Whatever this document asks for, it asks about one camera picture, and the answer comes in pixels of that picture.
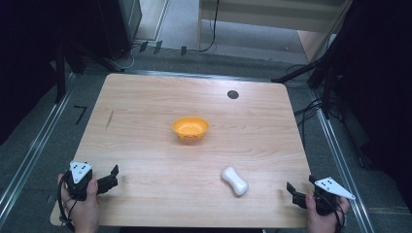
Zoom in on white floor cable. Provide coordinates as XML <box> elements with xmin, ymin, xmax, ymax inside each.
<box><xmin>118</xmin><ymin>44</ymin><xmax>141</xmax><ymax>72</ymax></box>

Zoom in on dark curtain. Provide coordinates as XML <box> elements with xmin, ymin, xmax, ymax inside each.
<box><xmin>0</xmin><ymin>0</ymin><xmax>101</xmax><ymax>147</ymax></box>
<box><xmin>324</xmin><ymin>0</ymin><xmax>412</xmax><ymax>215</ymax></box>

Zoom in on black hanging cable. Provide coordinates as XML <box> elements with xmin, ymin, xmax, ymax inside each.
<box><xmin>198</xmin><ymin>0</ymin><xmax>222</xmax><ymax>53</ymax></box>

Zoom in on orange plastic bowl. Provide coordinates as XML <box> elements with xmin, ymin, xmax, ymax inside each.
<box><xmin>171</xmin><ymin>116</ymin><xmax>211</xmax><ymax>142</ymax></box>

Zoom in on white shelf unit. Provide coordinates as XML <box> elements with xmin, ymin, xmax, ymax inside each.
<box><xmin>196</xmin><ymin>0</ymin><xmax>353</xmax><ymax>51</ymax></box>

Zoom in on white bone-shaped toy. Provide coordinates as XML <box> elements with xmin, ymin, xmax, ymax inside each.
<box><xmin>221</xmin><ymin>165</ymin><xmax>250</xmax><ymax>197</ymax></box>

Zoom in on black metal stand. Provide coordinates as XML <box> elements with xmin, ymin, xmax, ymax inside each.
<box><xmin>271</xmin><ymin>48</ymin><xmax>344</xmax><ymax>120</ymax></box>
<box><xmin>53</xmin><ymin>38</ymin><xmax>68</xmax><ymax>105</ymax></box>

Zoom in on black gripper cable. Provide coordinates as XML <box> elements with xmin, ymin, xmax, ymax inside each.
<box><xmin>56</xmin><ymin>176</ymin><xmax>80</xmax><ymax>231</ymax></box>
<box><xmin>324</xmin><ymin>193</ymin><xmax>347</xmax><ymax>233</ymax></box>

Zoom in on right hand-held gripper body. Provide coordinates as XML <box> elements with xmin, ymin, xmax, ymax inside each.
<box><xmin>312</xmin><ymin>176</ymin><xmax>357</xmax><ymax>216</ymax></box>

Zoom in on metal floor rail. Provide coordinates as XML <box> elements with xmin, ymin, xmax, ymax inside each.
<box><xmin>124</xmin><ymin>69</ymin><xmax>274</xmax><ymax>83</ymax></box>
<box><xmin>0</xmin><ymin>73</ymin><xmax>78</xmax><ymax>224</ymax></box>
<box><xmin>310</xmin><ymin>89</ymin><xmax>377</xmax><ymax>233</ymax></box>

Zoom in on black cabinet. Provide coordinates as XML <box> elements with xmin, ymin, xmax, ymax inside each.
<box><xmin>95</xmin><ymin>0</ymin><xmax>143</xmax><ymax>60</ymax></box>

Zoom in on black floor cables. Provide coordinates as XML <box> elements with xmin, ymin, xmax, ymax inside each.
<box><xmin>292</xmin><ymin>96</ymin><xmax>325</xmax><ymax>149</ymax></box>

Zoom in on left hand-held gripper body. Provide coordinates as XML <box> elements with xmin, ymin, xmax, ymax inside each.
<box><xmin>63</xmin><ymin>160</ymin><xmax>95</xmax><ymax>202</ymax></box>

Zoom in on person's right hand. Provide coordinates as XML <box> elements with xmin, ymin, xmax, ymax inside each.
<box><xmin>304</xmin><ymin>192</ymin><xmax>351</xmax><ymax>233</ymax></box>

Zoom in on person's left hand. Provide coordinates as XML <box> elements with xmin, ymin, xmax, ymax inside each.
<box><xmin>57</xmin><ymin>173</ymin><xmax>101</xmax><ymax>233</ymax></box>

